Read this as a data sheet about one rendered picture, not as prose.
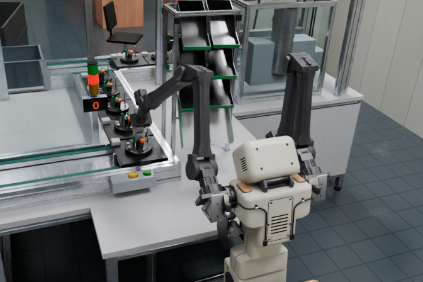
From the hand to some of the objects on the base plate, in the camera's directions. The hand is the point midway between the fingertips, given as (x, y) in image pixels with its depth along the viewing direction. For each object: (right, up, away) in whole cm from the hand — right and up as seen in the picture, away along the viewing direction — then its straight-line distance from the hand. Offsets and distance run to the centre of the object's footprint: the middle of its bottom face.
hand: (138, 126), depth 235 cm
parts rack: (+27, -11, +34) cm, 45 cm away
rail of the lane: (-21, -32, -12) cm, 40 cm away
